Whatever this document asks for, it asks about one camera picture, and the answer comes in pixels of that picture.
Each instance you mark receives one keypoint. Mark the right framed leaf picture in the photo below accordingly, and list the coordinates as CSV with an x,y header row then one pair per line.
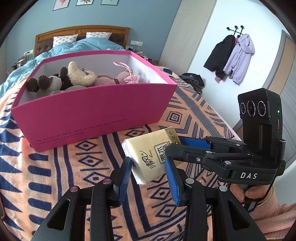
x,y
109,2

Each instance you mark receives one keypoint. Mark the wall switch plate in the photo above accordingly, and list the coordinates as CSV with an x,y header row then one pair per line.
x,y
136,43

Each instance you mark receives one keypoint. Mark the middle framed flower picture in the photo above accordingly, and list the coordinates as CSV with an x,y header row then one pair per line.
x,y
84,2

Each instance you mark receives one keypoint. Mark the pink satin drawstring pouch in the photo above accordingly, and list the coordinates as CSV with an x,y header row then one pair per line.
x,y
127,76

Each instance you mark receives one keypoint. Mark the lilac hanging hoodie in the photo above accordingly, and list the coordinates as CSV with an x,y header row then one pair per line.
x,y
239,60

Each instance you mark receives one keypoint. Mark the pink sleeve right forearm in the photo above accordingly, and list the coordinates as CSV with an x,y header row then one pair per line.
x,y
273,219

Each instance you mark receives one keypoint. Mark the wooden headboard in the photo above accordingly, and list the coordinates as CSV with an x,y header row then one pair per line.
x,y
44,41

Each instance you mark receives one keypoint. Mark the right hand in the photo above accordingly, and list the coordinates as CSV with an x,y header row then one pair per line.
x,y
254,192

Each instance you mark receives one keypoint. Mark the green plush dinosaur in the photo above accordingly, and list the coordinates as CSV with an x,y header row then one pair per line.
x,y
43,93

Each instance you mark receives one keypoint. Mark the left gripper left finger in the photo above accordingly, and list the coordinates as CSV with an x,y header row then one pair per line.
x,y
120,182

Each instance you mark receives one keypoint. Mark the left framed flower picture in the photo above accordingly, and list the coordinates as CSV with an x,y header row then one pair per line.
x,y
60,4

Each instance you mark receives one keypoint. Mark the right patterned pillow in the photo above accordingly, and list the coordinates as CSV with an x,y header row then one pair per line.
x,y
104,35

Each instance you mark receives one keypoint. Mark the black hanging jacket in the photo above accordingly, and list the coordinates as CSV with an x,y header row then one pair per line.
x,y
219,56

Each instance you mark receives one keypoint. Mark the grey brown plush donkey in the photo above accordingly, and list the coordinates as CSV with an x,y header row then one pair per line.
x,y
52,83

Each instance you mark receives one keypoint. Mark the yellow tissue pack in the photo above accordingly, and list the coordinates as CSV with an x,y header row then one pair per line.
x,y
148,153

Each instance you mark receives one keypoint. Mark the pink knitted teddy bear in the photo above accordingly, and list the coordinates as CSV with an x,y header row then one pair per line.
x,y
104,79

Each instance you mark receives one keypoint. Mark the black wall coat hook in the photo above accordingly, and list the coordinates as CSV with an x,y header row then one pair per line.
x,y
237,30

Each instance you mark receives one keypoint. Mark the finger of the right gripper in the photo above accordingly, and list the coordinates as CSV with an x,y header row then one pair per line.
x,y
192,155
195,142

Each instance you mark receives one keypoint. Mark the blue floral duvet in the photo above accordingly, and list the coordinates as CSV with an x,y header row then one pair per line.
x,y
86,44

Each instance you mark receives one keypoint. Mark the cream plush bunny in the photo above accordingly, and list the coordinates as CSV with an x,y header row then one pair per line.
x,y
80,76

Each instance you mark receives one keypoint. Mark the left patterned pillow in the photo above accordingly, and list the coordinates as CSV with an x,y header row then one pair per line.
x,y
64,39

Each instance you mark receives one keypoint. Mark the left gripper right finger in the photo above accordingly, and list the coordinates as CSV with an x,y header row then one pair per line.
x,y
176,178

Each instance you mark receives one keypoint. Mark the patterned pillow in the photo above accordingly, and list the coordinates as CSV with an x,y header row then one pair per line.
x,y
64,39
104,35

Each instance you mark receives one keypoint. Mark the pile of dark clothes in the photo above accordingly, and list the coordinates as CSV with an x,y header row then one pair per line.
x,y
194,80

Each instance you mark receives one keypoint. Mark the orange navy patterned blanket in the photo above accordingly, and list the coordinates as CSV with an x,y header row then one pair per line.
x,y
32,182

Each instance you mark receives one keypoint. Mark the framed flower picture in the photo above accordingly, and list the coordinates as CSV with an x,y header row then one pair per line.
x,y
60,4
84,2

